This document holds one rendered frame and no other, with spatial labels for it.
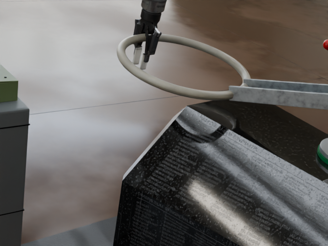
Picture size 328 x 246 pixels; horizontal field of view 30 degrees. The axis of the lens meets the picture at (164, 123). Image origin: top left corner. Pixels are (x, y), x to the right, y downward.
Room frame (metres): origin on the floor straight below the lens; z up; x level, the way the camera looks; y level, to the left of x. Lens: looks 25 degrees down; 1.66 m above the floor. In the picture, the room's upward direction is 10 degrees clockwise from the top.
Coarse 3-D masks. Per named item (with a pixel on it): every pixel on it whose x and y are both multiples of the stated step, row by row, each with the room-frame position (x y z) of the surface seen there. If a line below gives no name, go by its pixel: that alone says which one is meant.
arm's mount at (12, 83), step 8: (0, 64) 1.98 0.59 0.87; (0, 72) 1.91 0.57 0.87; (8, 72) 1.92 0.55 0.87; (0, 80) 1.84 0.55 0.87; (8, 80) 1.85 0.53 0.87; (16, 80) 1.86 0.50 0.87; (0, 88) 1.83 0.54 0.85; (8, 88) 1.84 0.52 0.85; (16, 88) 1.86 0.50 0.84; (0, 96) 1.83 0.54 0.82; (8, 96) 1.84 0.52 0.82; (16, 96) 1.86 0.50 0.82
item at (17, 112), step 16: (0, 112) 1.76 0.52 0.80; (16, 112) 1.79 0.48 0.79; (0, 128) 1.76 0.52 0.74; (16, 128) 1.79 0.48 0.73; (0, 144) 1.76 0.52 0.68; (16, 144) 1.79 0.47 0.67; (0, 160) 1.76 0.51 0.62; (16, 160) 1.80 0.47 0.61; (0, 176) 1.76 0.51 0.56; (16, 176) 1.80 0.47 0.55; (0, 192) 1.77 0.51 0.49; (16, 192) 1.80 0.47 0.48; (0, 208) 1.77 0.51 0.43; (16, 208) 1.80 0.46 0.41; (0, 224) 1.77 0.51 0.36; (16, 224) 1.80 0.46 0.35; (0, 240) 1.77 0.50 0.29; (16, 240) 1.81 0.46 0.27
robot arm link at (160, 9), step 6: (144, 0) 2.19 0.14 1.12; (150, 0) 2.18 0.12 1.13; (156, 0) 2.18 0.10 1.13; (162, 0) 2.19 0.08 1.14; (144, 6) 2.20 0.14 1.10; (150, 6) 2.18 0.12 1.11; (156, 6) 2.18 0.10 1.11; (162, 6) 2.20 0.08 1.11; (150, 12) 2.20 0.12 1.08; (156, 12) 2.19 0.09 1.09
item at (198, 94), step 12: (132, 36) 2.17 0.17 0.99; (144, 36) 2.21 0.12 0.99; (168, 36) 2.27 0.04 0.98; (120, 48) 2.03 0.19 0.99; (204, 48) 2.27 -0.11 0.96; (216, 48) 2.27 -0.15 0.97; (120, 60) 1.96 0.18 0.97; (228, 60) 2.21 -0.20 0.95; (132, 72) 1.89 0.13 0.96; (144, 72) 1.87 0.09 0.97; (240, 72) 2.13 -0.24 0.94; (156, 84) 1.84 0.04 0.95; (168, 84) 1.83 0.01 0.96; (192, 96) 1.83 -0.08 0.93; (204, 96) 1.84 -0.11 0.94; (216, 96) 1.85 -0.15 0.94; (228, 96) 1.88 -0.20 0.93
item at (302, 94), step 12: (252, 84) 1.99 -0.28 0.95; (264, 84) 1.97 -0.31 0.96; (276, 84) 1.95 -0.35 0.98; (288, 84) 1.93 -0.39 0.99; (300, 84) 1.91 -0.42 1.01; (312, 84) 1.89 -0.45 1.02; (324, 84) 1.87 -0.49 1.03; (240, 96) 1.89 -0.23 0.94; (252, 96) 1.87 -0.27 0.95; (264, 96) 1.85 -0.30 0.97; (276, 96) 1.83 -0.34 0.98; (288, 96) 1.81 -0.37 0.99; (300, 96) 1.79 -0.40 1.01; (312, 96) 1.77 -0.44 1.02; (324, 96) 1.75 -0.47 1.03; (324, 108) 1.75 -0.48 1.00
